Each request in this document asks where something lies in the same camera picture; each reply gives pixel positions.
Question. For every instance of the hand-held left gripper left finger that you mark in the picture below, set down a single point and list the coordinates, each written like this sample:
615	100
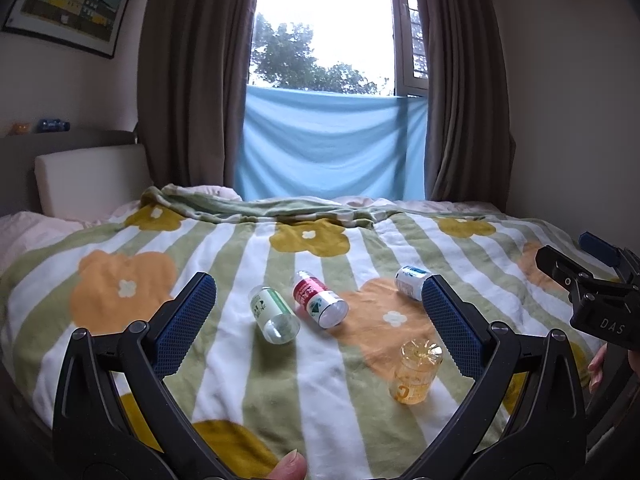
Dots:
186	327

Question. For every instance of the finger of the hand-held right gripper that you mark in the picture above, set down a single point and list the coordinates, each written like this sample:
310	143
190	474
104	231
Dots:
562	270
600	247

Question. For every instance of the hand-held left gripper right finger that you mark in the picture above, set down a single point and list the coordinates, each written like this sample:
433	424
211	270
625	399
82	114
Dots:
450	330

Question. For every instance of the clear cup with blue label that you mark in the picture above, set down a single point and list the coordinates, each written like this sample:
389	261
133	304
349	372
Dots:
411	282

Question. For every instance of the clear cup with green label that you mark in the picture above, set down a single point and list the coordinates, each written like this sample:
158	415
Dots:
272	316

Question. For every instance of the clear cup with red label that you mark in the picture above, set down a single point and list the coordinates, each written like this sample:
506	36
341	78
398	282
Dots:
320	300

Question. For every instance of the orange transparent cup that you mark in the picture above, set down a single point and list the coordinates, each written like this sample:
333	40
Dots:
416	370

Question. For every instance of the person's right hand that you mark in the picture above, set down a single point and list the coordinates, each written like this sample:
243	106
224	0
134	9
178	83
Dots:
598	367

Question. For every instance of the person's left hand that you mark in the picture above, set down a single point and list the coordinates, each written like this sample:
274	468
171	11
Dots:
287	467

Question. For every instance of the striped floral blanket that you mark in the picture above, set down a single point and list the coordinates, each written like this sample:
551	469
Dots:
310	390

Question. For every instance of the white headboard cushion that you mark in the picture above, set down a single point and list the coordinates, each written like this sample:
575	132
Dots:
85	180

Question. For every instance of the brown curtain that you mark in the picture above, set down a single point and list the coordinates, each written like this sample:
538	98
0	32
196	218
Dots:
465	85
195	85

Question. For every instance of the grey headboard shelf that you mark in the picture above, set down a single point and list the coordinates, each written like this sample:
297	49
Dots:
75	137

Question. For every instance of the light blue cloth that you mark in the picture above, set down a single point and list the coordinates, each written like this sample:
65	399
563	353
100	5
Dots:
330	145

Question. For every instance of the blue plastic bottle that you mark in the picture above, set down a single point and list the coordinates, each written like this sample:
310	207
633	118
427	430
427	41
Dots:
52	125

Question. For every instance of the small orange object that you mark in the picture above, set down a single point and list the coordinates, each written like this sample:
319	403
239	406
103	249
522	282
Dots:
19	128

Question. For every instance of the open window sash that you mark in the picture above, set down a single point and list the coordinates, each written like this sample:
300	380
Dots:
412	35

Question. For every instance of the tree outside window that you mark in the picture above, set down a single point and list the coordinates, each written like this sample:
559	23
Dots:
295	60

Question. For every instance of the framed wall picture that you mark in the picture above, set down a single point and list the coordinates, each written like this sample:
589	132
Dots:
70	2

